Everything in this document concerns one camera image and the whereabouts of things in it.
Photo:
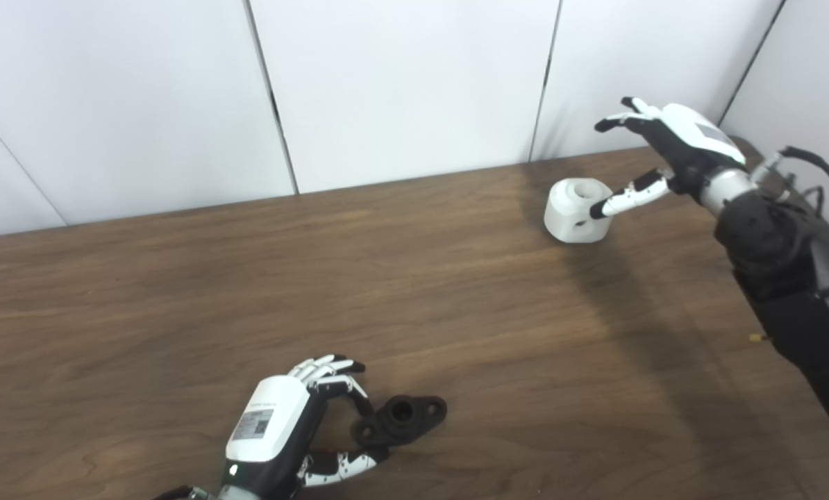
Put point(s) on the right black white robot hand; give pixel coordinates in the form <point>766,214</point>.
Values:
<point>689,139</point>

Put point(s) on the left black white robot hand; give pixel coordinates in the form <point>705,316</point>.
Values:
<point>269,423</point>

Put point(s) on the black three-hole holder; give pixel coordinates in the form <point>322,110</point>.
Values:
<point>404,420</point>

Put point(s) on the round white plastic piece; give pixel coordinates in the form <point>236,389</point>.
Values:
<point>567,212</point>

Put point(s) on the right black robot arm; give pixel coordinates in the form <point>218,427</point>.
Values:
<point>789,278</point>

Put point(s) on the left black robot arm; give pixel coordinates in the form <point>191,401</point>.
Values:
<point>192,494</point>

